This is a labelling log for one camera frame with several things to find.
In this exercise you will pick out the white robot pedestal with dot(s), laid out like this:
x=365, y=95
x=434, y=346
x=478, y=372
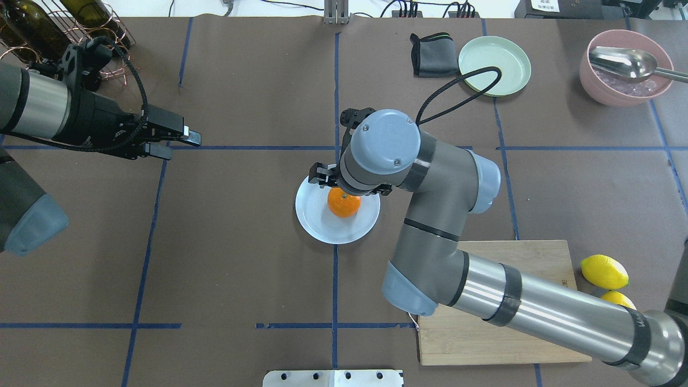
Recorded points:
x=351, y=377

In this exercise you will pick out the light blue plate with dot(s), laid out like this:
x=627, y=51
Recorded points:
x=315, y=217

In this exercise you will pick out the pink bowl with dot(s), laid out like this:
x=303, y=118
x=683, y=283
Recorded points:
x=614, y=91

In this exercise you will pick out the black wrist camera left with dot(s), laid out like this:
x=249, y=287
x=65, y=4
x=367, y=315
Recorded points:
x=81, y=63

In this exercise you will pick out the yellow lemon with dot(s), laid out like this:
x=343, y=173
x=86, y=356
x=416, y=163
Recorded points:
x=618, y=298
x=604, y=272

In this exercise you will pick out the aluminium frame post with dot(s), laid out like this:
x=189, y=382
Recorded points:
x=336, y=12

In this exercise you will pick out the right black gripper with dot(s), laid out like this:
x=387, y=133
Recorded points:
x=322, y=176

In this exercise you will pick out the black folded cloth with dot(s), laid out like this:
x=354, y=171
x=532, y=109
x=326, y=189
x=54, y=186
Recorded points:
x=434, y=56

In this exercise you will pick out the mint green plate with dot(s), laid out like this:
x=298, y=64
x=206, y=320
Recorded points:
x=498, y=52

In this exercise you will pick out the orange fruit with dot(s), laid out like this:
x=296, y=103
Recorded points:
x=342, y=204

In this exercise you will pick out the wooden cutting board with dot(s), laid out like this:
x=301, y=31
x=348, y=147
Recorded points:
x=453, y=338

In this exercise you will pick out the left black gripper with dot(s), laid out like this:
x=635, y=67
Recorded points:
x=98, y=119

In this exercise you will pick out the copper wire bottle rack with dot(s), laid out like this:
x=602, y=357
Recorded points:
x=12, y=39

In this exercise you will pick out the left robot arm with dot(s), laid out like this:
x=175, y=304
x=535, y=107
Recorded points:
x=62, y=114

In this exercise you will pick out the metal scoop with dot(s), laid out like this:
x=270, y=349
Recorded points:
x=631, y=64

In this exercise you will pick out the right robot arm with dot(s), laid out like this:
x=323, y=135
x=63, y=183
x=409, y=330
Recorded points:
x=382, y=149

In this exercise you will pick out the dark glass wine bottle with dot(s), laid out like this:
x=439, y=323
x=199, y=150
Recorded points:
x=37, y=28

